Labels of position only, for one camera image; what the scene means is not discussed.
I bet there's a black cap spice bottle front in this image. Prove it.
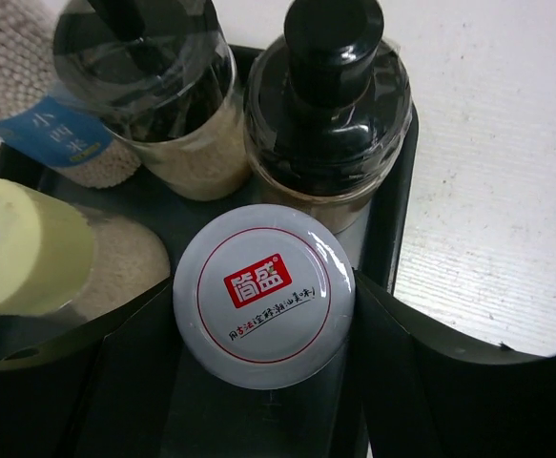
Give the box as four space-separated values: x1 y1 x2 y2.
52 1 250 201

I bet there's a yellow cap spice bottle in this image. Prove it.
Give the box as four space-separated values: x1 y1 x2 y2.
0 178 170 323

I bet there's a silver cap blue label bottle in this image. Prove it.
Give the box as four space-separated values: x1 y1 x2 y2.
0 1 140 189

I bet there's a white lid red logo jar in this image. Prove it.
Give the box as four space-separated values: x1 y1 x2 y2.
173 204 356 390

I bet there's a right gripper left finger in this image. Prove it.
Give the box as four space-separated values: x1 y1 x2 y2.
0 280 179 457

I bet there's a black cap spice bottle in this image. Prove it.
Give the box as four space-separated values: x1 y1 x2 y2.
52 1 250 201
244 0 413 233

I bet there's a black plastic tray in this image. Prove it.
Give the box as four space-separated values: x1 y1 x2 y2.
0 106 419 457

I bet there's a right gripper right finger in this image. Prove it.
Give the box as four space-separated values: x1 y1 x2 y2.
351 274 556 457

